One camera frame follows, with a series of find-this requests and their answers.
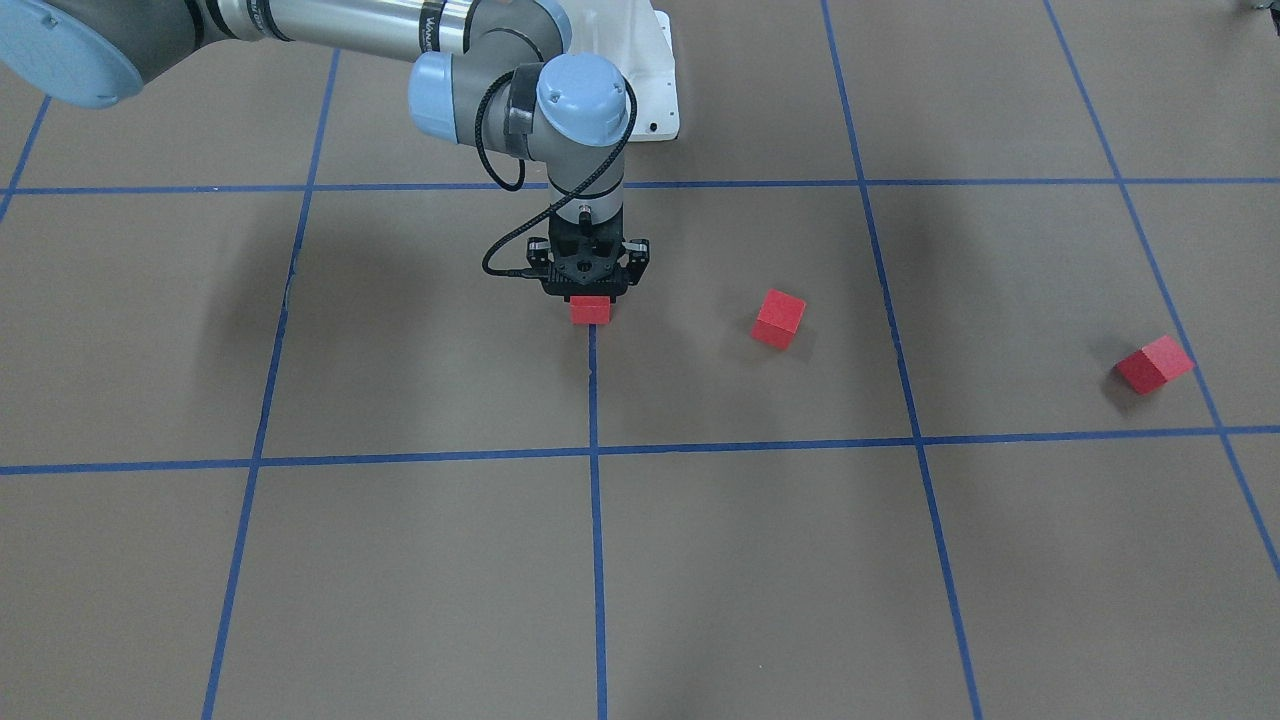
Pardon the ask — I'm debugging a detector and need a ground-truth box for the white pedestal column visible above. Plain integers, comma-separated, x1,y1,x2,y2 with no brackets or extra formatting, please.
563,1,680,142

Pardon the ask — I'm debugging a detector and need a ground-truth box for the red cube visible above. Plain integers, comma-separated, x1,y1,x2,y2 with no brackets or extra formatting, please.
1114,334,1196,396
570,295,614,325
750,288,806,351

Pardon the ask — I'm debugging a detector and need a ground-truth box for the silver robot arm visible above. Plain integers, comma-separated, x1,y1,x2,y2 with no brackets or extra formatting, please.
1,1,652,300

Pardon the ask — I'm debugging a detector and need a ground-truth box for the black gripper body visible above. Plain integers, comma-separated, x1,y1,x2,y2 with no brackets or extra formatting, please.
526,208,652,299

